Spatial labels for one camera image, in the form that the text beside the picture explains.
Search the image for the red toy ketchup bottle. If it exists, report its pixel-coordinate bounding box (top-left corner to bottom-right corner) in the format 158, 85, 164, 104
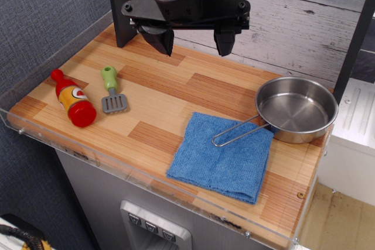
50, 69, 97, 128

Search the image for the stainless steel pan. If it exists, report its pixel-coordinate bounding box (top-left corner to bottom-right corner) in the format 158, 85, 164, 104
212, 76, 339, 147

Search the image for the grey cabinet with button panel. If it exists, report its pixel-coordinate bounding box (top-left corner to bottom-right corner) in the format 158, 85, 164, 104
57, 151, 267, 249

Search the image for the green grey toy spatula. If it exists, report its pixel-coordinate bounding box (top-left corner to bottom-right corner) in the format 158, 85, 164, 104
101, 66, 128, 114

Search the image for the dark right frame post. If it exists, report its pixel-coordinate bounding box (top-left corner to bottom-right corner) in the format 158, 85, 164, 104
333, 0, 374, 105

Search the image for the black braided cable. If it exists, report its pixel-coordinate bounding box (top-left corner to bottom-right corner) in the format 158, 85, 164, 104
0, 224, 45, 250

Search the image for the white side counter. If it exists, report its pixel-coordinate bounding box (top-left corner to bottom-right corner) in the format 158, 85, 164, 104
317, 78, 374, 205

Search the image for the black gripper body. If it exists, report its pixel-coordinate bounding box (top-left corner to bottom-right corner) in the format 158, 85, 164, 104
121, 0, 251, 31

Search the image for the clear acrylic table guard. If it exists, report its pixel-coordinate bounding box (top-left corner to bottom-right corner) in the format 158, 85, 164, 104
1, 10, 328, 249

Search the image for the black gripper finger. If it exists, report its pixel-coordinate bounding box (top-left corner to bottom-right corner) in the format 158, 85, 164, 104
138, 26, 173, 56
214, 27, 236, 57

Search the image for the yellow object bottom left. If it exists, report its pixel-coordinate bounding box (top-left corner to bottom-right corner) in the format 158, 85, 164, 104
21, 240, 53, 250

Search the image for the blue cloth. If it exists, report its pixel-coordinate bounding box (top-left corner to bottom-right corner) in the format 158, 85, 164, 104
166, 112, 274, 204

